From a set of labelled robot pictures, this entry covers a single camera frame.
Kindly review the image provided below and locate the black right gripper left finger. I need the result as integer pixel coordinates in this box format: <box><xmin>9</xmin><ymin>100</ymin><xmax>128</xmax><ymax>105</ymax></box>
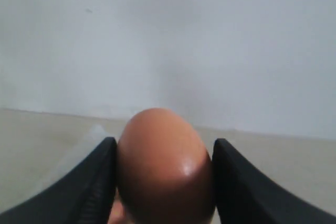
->
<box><xmin>1</xmin><ymin>137</ymin><xmax>117</xmax><ymax>224</ymax></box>

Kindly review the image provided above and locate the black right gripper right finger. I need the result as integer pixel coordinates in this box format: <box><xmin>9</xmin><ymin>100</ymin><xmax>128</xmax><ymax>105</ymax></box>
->
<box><xmin>212</xmin><ymin>138</ymin><xmax>335</xmax><ymax>224</ymax></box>

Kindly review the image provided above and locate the brown egg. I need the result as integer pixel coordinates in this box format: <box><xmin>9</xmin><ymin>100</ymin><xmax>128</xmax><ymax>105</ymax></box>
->
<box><xmin>116</xmin><ymin>108</ymin><xmax>215</xmax><ymax>223</ymax></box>

